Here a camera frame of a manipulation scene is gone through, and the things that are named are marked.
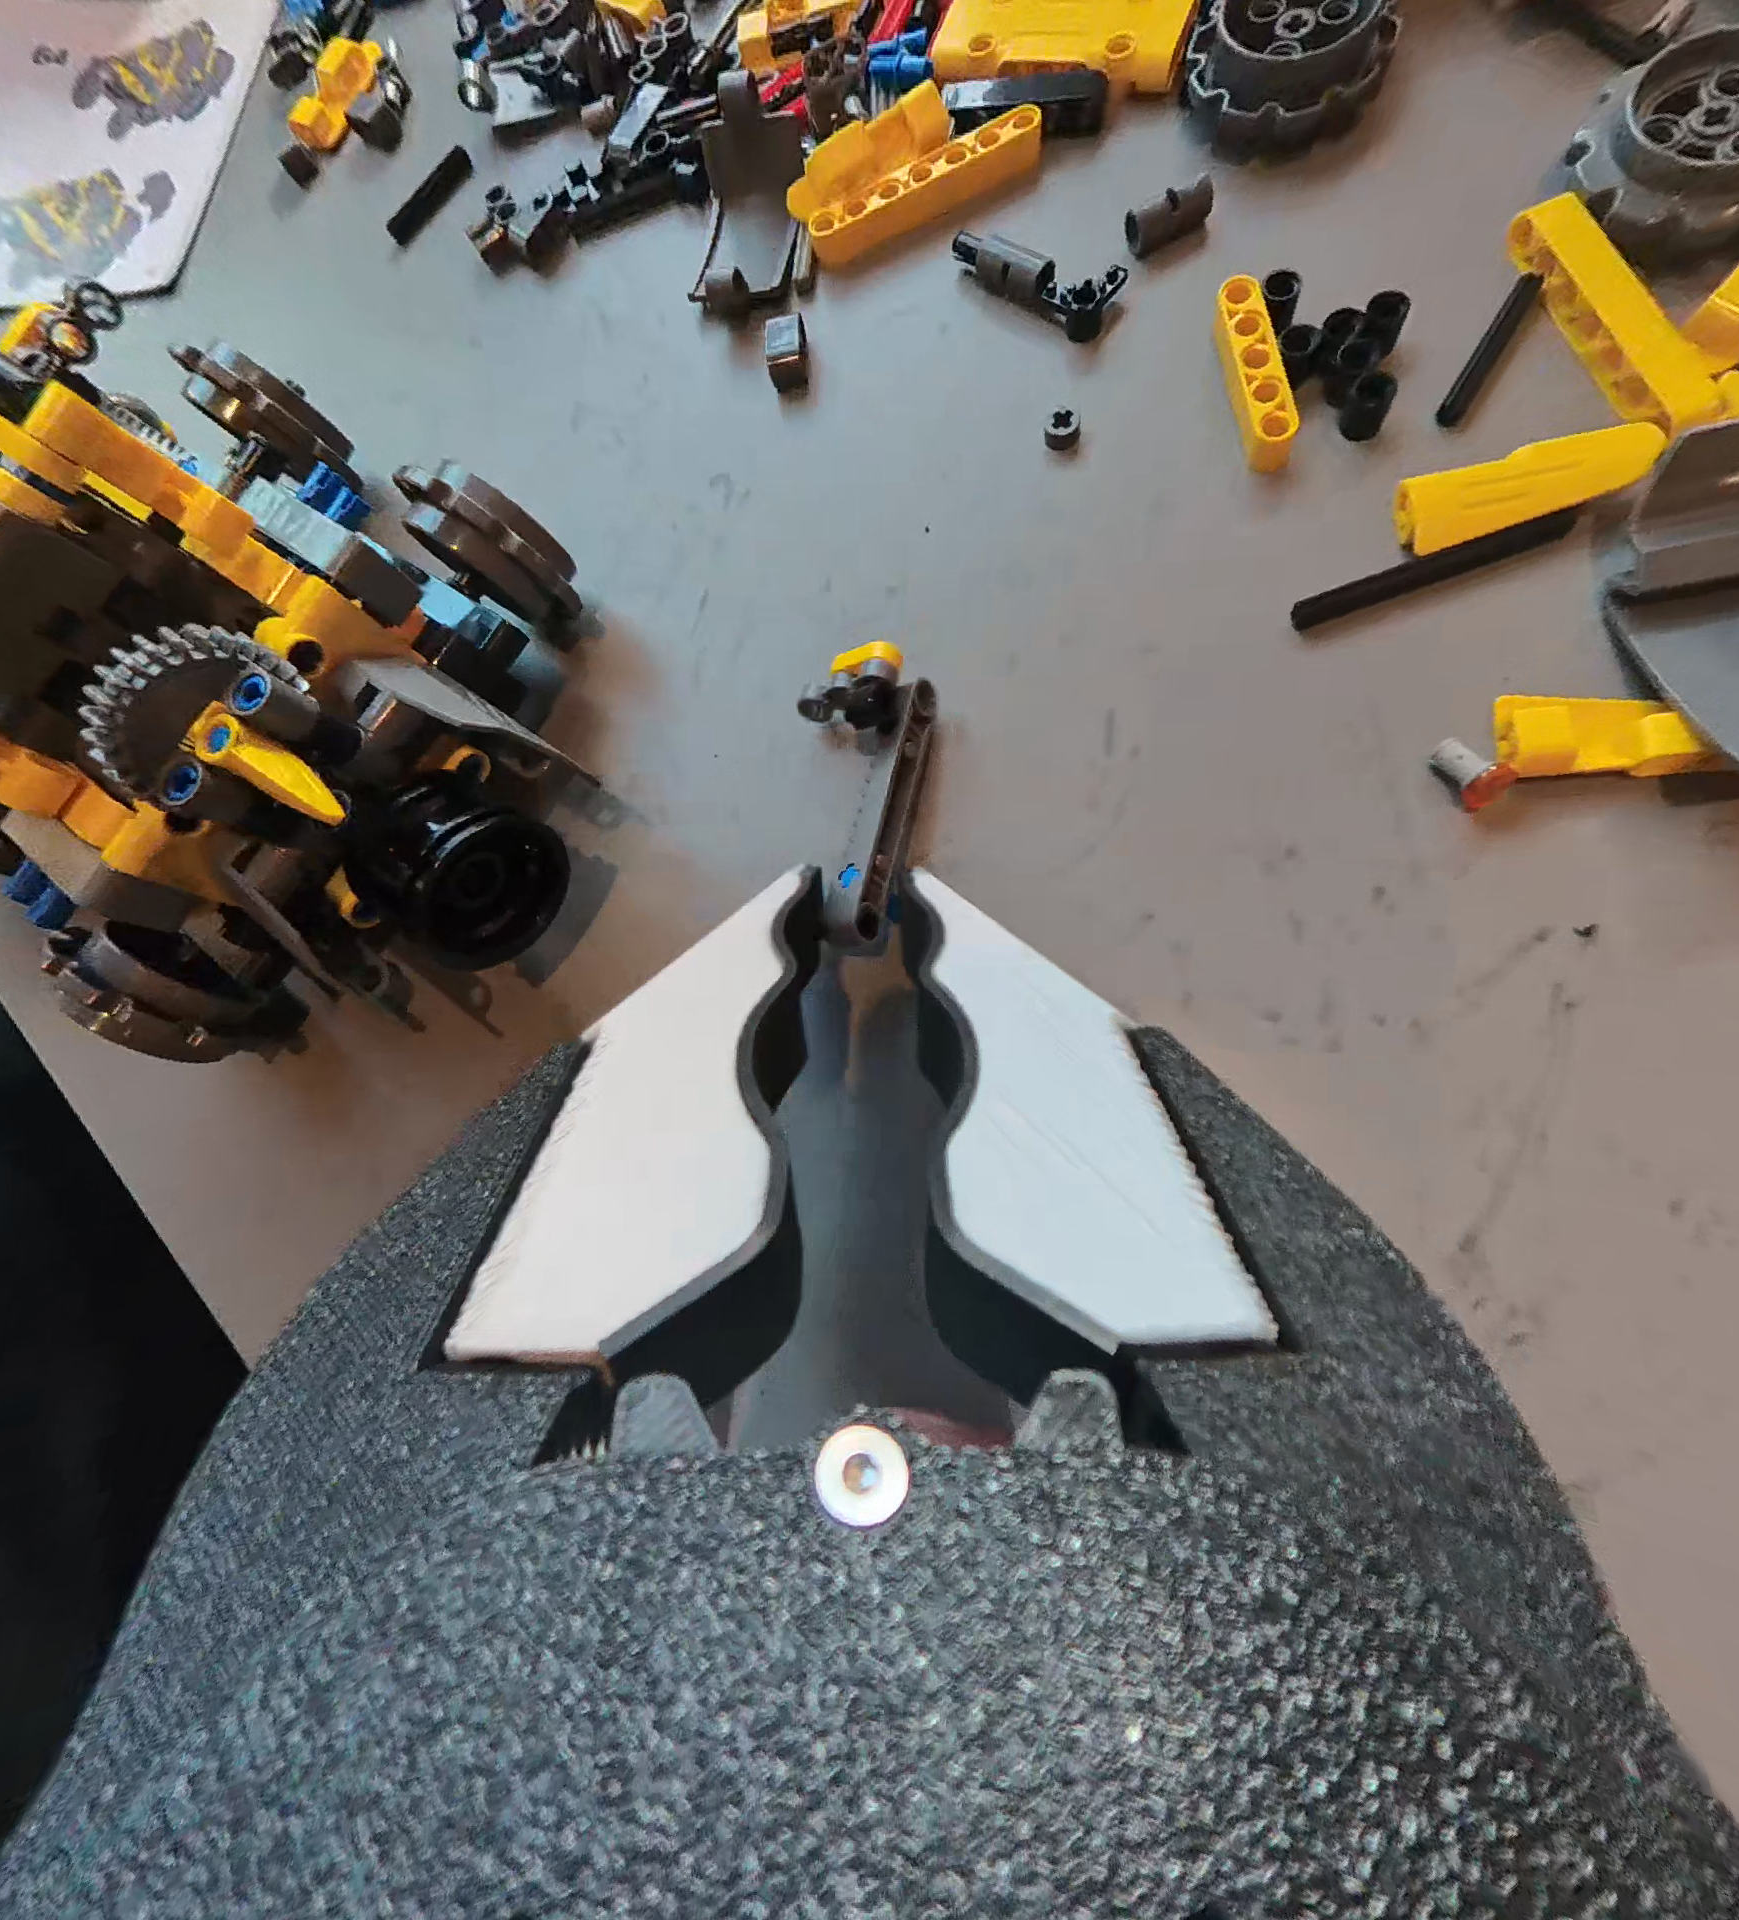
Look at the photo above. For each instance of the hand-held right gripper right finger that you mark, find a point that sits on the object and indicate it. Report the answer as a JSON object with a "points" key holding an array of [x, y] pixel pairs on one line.
{"points": [[1093, 1169]]}

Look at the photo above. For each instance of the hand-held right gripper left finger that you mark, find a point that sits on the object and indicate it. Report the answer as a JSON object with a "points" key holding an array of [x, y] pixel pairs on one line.
{"points": [[629, 1169]]}

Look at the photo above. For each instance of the grey toothed rack brick assembly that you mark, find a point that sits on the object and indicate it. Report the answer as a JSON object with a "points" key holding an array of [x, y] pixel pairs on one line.
{"points": [[890, 811]]}

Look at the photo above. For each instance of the yellow brick toy vehicle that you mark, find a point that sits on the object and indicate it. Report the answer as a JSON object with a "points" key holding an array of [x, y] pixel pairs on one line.
{"points": [[133, 601]]}

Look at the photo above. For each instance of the grey desk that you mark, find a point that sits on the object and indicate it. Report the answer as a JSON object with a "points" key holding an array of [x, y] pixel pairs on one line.
{"points": [[1108, 1050]]}

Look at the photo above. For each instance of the person's black clothed torso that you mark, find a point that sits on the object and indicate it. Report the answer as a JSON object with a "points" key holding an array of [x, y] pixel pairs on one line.
{"points": [[29, 1501]]}

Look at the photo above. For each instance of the grey angled panel piece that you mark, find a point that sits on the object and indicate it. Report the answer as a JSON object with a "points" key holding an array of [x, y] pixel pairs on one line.
{"points": [[1708, 631]]}

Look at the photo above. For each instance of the pile of loose brick pieces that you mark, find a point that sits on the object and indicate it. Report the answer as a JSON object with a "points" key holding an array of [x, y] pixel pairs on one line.
{"points": [[885, 180]]}

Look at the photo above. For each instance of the grey toothed wheel hub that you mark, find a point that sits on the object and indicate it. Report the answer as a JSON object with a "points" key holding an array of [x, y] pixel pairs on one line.
{"points": [[1701, 129], [1296, 68]]}

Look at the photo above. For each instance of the yellow rectangular panel piece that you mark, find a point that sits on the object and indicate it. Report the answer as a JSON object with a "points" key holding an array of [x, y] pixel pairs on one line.
{"points": [[1065, 37]]}

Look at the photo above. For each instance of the instruction booklet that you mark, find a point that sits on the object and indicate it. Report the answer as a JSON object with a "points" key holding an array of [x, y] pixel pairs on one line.
{"points": [[58, 150]]}

